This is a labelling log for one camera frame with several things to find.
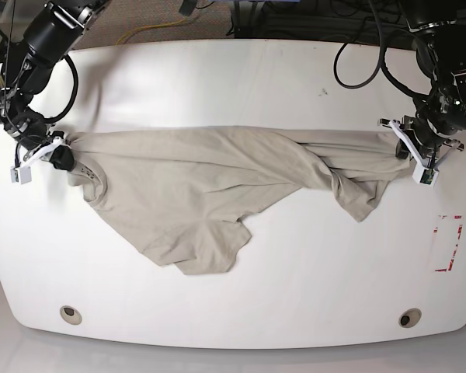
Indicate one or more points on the red tape rectangle marking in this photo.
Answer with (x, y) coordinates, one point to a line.
(445, 242)

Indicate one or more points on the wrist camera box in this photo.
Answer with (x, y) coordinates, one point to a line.
(21, 175)
(424, 175)

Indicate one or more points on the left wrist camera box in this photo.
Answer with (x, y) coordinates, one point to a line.
(424, 175)

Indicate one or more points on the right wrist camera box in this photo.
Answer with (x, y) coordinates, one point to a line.
(21, 175)

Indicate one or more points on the left table grommet hole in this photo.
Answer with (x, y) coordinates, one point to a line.
(70, 315)

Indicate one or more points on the right table grommet hole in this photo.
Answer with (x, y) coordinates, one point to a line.
(410, 318)

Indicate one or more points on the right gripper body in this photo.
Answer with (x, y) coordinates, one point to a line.
(43, 152)

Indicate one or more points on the table grommet hole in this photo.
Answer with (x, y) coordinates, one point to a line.
(70, 315)
(410, 318)

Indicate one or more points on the beige T-shirt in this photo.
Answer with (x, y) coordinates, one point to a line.
(179, 196)

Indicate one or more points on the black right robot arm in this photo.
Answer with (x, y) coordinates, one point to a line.
(28, 65)

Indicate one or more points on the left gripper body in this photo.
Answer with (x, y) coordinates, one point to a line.
(425, 145)

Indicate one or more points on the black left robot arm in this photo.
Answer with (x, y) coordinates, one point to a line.
(441, 55)

